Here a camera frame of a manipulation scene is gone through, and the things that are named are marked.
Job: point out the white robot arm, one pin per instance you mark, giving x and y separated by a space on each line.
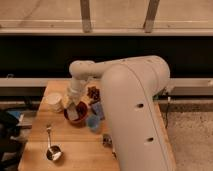
127 88

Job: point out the blue sponge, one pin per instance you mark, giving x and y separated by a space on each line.
98 110

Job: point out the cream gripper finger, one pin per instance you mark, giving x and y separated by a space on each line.
86 100
66 101

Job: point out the grey board eraser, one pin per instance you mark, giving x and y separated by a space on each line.
72 112

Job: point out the brown pine cone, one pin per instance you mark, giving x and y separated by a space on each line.
93 93

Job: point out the small blue cup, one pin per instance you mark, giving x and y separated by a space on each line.
93 123

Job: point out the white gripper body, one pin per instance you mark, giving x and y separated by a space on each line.
76 92

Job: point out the metal measuring cup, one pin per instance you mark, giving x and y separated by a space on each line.
54 152

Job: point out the red bowl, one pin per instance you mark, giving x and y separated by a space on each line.
82 111

